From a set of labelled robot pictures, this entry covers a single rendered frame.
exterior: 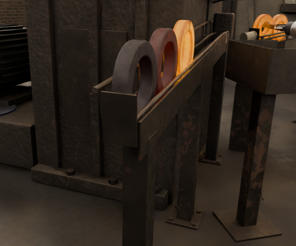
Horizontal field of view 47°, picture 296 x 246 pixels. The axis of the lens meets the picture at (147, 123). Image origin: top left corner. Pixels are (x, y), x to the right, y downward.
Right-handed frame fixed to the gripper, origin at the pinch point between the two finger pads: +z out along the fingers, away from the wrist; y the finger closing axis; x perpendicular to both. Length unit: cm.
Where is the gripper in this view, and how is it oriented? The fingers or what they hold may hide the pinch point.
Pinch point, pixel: (263, 24)
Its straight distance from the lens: 224.0
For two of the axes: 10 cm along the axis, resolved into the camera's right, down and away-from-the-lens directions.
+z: -5.8, -3.3, 7.5
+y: 8.1, -1.7, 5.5
